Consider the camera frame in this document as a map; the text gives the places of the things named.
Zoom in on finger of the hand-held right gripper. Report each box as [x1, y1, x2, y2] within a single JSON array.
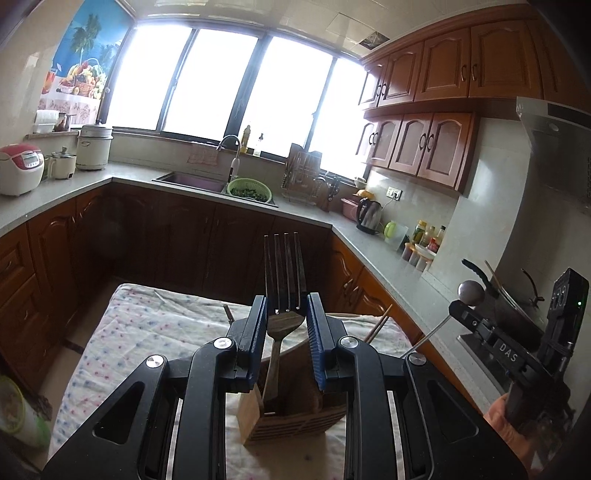
[[449, 299, 490, 334]]

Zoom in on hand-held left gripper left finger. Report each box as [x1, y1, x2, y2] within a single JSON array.
[[41, 295, 269, 480]]

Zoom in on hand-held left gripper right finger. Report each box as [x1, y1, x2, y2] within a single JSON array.
[[307, 292, 529, 480]]

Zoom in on metal spoon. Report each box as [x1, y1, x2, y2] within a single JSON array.
[[399, 279, 485, 360]]

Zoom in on metal fork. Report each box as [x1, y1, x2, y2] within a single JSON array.
[[263, 233, 308, 414]]

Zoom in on wooden utensil holder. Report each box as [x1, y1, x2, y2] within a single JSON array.
[[226, 305, 370, 446]]

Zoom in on person's right hand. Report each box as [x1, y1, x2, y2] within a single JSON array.
[[482, 392, 539, 472]]

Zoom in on black wok with lid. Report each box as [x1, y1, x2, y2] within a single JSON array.
[[462, 257, 555, 342]]

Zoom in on spice jar set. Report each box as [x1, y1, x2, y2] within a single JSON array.
[[402, 242, 437, 273]]

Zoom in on grey kitchen countertop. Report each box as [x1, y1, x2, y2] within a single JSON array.
[[0, 164, 504, 416]]

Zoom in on wooden lower cabinets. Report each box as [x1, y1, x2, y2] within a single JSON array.
[[0, 182, 485, 416]]

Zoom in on wooden cabinets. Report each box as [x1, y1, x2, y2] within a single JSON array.
[[0, 182, 485, 416], [358, 18, 591, 193]]

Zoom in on floral white tablecloth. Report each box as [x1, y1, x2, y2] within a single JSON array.
[[48, 282, 416, 480]]

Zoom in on steel electric kettle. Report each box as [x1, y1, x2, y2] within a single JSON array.
[[355, 198, 384, 236]]

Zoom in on green colander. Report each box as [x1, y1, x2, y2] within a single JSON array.
[[228, 178, 274, 204]]

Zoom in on kitchen tool holder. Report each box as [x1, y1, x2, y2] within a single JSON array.
[[314, 171, 345, 213]]

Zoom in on dish rack with cutting boards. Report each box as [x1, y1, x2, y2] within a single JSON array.
[[281, 143, 324, 206]]

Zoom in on steel kitchen sink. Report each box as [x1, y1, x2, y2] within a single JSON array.
[[152, 171, 280, 208]]

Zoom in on chrome kitchen faucet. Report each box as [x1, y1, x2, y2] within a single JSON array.
[[217, 135, 243, 183]]

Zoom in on pink dish cloth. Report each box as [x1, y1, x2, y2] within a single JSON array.
[[187, 148, 219, 166]]

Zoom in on range hood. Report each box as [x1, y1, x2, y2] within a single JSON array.
[[515, 96, 591, 208]]

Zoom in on wooden upper cabinets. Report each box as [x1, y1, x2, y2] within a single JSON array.
[[358, 18, 591, 193]]

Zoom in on large white cooker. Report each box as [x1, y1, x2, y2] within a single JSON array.
[[76, 120, 114, 171]]

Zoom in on large kitchen window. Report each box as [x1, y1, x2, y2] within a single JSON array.
[[99, 23, 379, 174]]

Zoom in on small white electric pot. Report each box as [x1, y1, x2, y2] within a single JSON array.
[[47, 147, 78, 181]]

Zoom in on white and red rice cooker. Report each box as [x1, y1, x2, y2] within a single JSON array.
[[0, 143, 45, 197]]

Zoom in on tropical fruit wall poster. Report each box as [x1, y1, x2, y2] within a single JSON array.
[[39, 0, 134, 109]]

